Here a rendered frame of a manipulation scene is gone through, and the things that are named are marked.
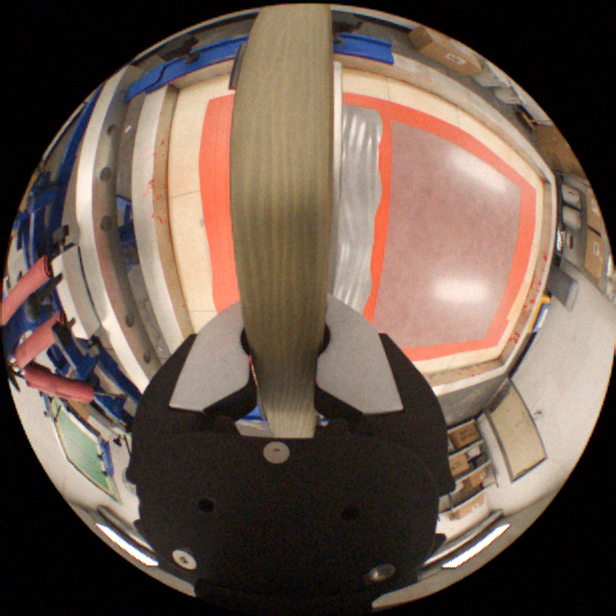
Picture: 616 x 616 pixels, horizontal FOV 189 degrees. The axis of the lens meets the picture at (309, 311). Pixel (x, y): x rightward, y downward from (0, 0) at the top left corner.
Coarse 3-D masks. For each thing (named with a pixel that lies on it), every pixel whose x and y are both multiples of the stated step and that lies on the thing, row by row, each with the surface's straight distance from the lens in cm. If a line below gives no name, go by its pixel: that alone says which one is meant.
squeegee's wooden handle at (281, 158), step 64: (256, 64) 8; (320, 64) 7; (256, 128) 6; (320, 128) 6; (256, 192) 6; (320, 192) 6; (256, 256) 6; (320, 256) 6; (256, 320) 7; (320, 320) 7
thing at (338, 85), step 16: (336, 64) 16; (336, 80) 15; (336, 96) 14; (336, 112) 13; (336, 128) 13; (336, 144) 13; (336, 160) 12; (336, 176) 12; (336, 192) 12; (336, 208) 12; (336, 224) 12; (336, 240) 13; (336, 256) 13
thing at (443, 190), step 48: (384, 144) 27; (432, 144) 31; (480, 144) 39; (384, 192) 26; (432, 192) 29; (480, 192) 36; (528, 192) 52; (384, 240) 27; (432, 240) 30; (480, 240) 37; (528, 240) 53
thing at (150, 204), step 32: (224, 64) 31; (352, 64) 31; (384, 64) 30; (416, 64) 34; (160, 96) 32; (448, 96) 36; (160, 128) 30; (512, 128) 46; (160, 160) 29; (160, 192) 28; (544, 192) 62; (160, 224) 28; (544, 224) 60; (160, 256) 27; (544, 256) 59; (160, 288) 29; (160, 320) 32; (512, 352) 64; (448, 384) 49
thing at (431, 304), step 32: (224, 256) 27; (384, 256) 27; (416, 256) 29; (448, 256) 33; (224, 288) 29; (384, 288) 29; (416, 288) 31; (448, 288) 35; (480, 288) 41; (512, 288) 51; (384, 320) 32; (416, 320) 35; (448, 320) 39; (480, 320) 46; (416, 352) 40; (448, 352) 46
